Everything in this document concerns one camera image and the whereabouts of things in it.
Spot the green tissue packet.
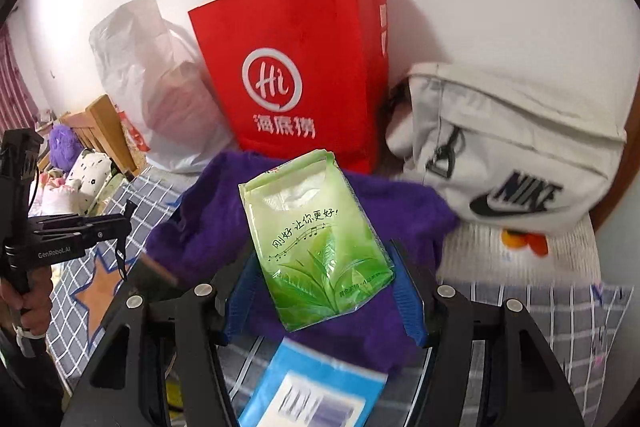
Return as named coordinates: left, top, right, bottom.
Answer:
left=238, top=148, right=397, bottom=333

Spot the large white plastic bag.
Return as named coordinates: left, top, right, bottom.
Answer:
left=89, top=0, right=236, bottom=174

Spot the blue box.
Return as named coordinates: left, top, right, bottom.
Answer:
left=237, top=339, right=388, bottom=427

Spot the red paper bag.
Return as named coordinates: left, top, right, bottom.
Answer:
left=187, top=0, right=390, bottom=175

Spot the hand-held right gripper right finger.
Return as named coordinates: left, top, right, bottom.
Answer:
left=387, top=238, right=586, bottom=427

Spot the person's left forearm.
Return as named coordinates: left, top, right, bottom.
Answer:
left=0, top=332, right=66, bottom=427

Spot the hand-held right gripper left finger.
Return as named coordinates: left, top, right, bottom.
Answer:
left=60, top=251, right=266, bottom=427

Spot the white woven mat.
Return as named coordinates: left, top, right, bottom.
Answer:
left=440, top=214, right=601, bottom=290

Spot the wooden bed frame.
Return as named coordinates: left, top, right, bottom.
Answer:
left=60, top=94, right=148, bottom=180

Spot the striped curtain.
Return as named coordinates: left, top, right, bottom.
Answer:
left=0, top=22, right=38, bottom=128

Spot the purple plush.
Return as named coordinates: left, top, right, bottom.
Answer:
left=49, top=123, right=83, bottom=170

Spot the white sling bag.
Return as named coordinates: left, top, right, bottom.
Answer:
left=385, top=62, right=628, bottom=235

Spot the pink bedding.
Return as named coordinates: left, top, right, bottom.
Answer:
left=29, top=169, right=73, bottom=218

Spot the white spotted pillow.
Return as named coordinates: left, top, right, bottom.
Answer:
left=65, top=149, right=113, bottom=212

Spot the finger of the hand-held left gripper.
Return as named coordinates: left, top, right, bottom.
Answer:
left=85, top=201, right=140, bottom=280

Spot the person's left hand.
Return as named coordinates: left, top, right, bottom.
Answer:
left=0, top=264, right=53, bottom=345

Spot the grey checked bed sheet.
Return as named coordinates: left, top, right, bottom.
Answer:
left=47, top=167, right=633, bottom=427

